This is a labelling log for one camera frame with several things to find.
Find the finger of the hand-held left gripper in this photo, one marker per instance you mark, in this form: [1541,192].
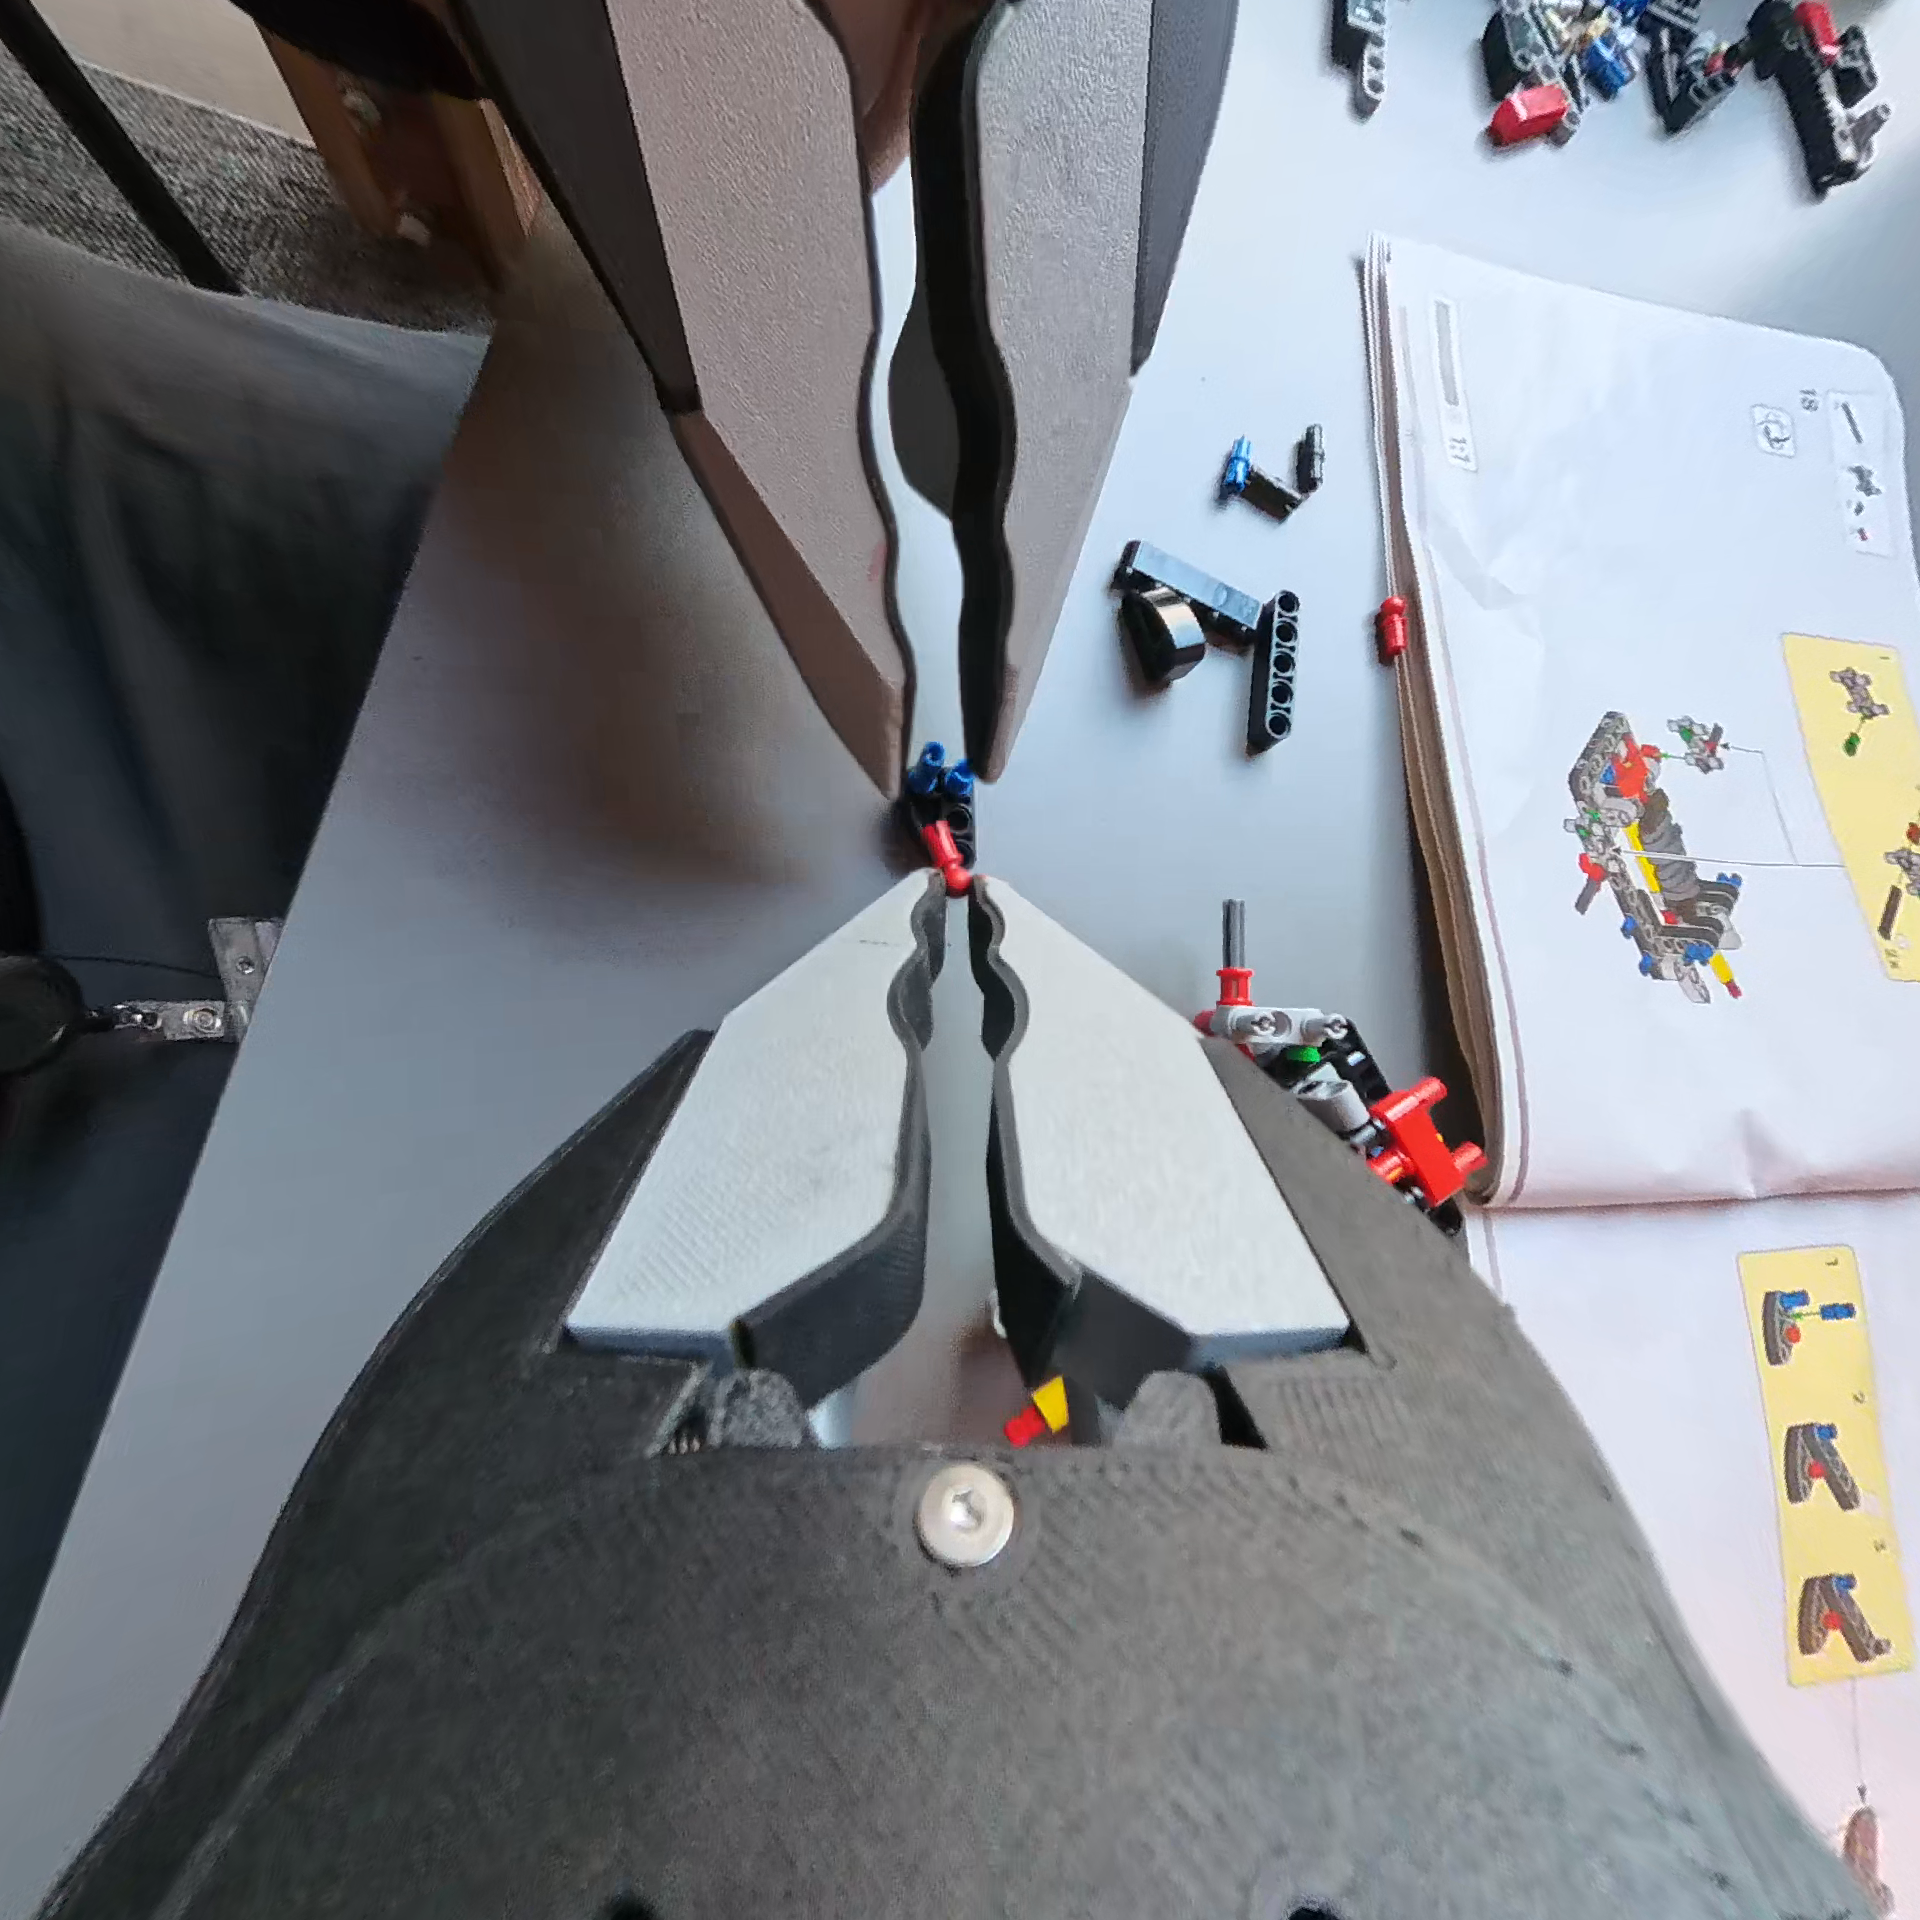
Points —
[1066,300]
[751,224]

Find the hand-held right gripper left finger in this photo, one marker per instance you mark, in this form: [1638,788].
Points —
[763,1171]

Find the black angled lego piece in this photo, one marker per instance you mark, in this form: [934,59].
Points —
[957,819]

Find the wooden post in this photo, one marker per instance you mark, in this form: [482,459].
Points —
[406,150]

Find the black lego pin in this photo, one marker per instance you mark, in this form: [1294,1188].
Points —
[1310,456]
[1272,495]

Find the person's grey trousers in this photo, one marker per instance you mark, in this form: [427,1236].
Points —
[194,599]

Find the red lego pin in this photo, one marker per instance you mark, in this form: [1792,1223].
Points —
[944,856]
[1392,630]

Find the black metal bar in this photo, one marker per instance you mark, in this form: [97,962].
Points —
[120,143]

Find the long black lego beam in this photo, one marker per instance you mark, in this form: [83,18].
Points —
[1201,586]

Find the pile of loose lego pieces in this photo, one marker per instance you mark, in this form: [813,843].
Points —
[1681,67]

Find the metal badge clip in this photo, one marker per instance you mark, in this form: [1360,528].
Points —
[166,1020]

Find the lego engine chassis assembly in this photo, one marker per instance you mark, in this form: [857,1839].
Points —
[1411,1142]

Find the curved black lego piece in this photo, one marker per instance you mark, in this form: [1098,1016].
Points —
[1166,638]

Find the clear badge holder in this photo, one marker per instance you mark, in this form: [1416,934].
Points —
[246,955]

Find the lego instruction booklet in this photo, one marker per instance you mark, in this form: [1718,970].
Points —
[1651,524]

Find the person's left hand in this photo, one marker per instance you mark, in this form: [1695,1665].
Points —
[907,75]

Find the black badge reel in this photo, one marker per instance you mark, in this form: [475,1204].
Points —
[32,1018]

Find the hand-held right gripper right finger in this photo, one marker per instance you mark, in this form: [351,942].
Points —
[1141,1184]

